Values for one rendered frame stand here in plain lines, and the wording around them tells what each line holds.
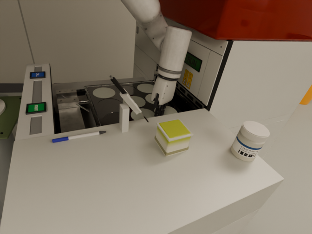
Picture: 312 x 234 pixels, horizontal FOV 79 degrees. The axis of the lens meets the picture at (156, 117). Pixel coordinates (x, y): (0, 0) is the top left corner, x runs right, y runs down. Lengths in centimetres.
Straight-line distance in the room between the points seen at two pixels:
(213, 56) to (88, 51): 204
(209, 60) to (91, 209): 59
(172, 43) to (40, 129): 47
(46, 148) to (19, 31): 219
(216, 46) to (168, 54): 17
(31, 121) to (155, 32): 49
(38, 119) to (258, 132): 63
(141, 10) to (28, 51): 221
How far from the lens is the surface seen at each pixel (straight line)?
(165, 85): 67
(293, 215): 199
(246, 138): 56
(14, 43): 273
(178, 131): 51
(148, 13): 61
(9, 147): 110
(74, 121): 78
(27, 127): 66
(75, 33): 255
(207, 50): 75
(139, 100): 87
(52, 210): 45
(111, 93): 91
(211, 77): 73
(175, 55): 65
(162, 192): 46
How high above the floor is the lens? 134
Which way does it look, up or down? 35 degrees down
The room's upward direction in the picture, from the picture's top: 9 degrees clockwise
